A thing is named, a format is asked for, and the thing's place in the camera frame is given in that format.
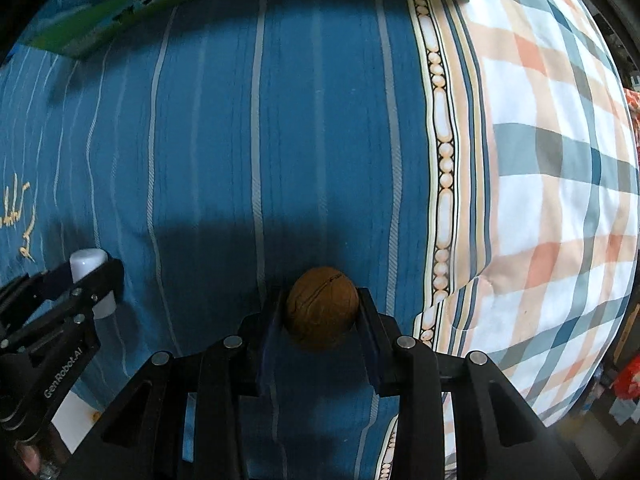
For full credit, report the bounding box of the blue striped cloth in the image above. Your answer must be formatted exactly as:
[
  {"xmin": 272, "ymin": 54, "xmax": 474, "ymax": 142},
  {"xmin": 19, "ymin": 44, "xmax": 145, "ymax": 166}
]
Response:
[{"xmin": 0, "ymin": 0, "xmax": 497, "ymax": 480}]

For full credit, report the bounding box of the brown walnut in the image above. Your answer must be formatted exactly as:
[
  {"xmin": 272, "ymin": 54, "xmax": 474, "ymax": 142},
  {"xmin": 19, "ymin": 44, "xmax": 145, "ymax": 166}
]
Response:
[{"xmin": 285, "ymin": 266, "xmax": 359, "ymax": 351}]

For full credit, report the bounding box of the orange white towel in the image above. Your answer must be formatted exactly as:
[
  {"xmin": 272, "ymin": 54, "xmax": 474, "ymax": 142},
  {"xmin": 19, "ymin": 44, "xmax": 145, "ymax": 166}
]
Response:
[{"xmin": 624, "ymin": 88, "xmax": 640, "ymax": 158}]

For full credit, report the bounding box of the white earbud-shaped device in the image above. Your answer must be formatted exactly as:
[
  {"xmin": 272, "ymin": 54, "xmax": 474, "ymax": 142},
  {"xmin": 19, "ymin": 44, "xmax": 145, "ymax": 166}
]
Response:
[{"xmin": 70, "ymin": 248, "xmax": 117, "ymax": 320}]

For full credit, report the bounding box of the plaid checkered cloth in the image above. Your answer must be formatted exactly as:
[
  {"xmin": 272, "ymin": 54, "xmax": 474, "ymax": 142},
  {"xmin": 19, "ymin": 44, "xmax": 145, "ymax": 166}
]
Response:
[{"xmin": 399, "ymin": 0, "xmax": 640, "ymax": 470}]

